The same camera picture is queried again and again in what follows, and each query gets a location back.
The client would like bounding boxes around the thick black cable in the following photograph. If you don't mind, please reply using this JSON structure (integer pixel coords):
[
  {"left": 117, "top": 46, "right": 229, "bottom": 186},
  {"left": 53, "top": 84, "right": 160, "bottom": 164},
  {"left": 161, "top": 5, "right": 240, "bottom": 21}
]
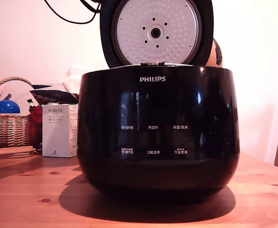
[{"left": 79, "top": 0, "right": 102, "bottom": 12}]

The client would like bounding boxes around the white tissue pack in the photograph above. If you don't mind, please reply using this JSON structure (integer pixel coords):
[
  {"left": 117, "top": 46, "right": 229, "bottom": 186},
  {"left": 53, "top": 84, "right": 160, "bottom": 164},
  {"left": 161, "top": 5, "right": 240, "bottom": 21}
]
[{"left": 62, "top": 63, "right": 92, "bottom": 92}]

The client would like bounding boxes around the woven wicker basket with handle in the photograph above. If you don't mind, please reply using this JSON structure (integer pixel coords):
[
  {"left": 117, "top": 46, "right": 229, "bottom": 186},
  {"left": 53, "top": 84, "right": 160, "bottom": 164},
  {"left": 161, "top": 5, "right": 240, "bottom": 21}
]
[{"left": 0, "top": 76, "right": 41, "bottom": 149}]

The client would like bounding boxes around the thin black cable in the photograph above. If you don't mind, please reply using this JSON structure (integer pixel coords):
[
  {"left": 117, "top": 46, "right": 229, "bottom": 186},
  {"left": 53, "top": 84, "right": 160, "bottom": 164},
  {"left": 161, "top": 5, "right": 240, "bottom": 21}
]
[{"left": 43, "top": 0, "right": 99, "bottom": 25}]

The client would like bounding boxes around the red cloth bag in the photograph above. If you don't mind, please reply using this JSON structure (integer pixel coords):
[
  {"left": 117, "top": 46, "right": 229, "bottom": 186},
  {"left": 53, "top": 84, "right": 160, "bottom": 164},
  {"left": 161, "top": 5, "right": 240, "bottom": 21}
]
[{"left": 29, "top": 106, "right": 43, "bottom": 143}]

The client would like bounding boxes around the cork coaster stack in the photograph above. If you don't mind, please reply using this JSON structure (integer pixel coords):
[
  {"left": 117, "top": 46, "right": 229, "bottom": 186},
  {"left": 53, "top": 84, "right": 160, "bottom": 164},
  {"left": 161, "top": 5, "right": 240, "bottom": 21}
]
[{"left": 0, "top": 145, "right": 37, "bottom": 160}]

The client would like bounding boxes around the blue ball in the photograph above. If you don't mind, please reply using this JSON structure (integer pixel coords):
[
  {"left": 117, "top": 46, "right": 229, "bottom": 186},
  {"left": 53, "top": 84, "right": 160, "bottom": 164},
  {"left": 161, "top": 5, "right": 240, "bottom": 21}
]
[{"left": 0, "top": 99, "right": 21, "bottom": 114}]

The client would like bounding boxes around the brown patterned vase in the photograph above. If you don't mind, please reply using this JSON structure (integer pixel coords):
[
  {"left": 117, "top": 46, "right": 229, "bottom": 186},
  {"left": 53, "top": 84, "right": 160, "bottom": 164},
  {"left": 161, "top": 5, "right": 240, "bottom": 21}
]
[{"left": 205, "top": 37, "right": 224, "bottom": 68}]

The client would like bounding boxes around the black Philips rice cooker body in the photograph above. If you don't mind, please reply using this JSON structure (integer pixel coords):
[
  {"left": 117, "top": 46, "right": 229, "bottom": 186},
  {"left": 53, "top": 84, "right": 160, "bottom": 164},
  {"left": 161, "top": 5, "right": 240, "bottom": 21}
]
[{"left": 77, "top": 66, "right": 240, "bottom": 196}]

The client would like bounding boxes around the dark dotted patterned cloth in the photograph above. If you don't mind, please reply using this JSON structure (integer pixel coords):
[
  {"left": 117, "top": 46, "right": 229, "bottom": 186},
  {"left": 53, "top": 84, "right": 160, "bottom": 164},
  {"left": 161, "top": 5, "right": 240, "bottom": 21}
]
[{"left": 29, "top": 88, "right": 80, "bottom": 105}]

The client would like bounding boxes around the black rice cooker lid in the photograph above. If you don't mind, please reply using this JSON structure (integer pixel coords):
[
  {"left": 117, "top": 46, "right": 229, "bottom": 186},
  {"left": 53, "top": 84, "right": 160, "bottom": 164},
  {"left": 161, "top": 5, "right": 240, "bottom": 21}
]
[{"left": 99, "top": 0, "right": 214, "bottom": 70}]

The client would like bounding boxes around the white Porlex box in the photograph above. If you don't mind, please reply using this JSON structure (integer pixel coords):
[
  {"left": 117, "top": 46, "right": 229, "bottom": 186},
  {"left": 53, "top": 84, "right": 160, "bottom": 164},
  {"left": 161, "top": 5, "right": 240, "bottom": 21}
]
[{"left": 41, "top": 104, "right": 79, "bottom": 158}]

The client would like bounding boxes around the white paper sheet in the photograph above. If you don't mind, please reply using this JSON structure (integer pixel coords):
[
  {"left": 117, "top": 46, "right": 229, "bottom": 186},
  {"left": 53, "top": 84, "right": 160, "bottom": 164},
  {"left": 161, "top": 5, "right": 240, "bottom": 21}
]
[{"left": 0, "top": 80, "right": 41, "bottom": 114}]

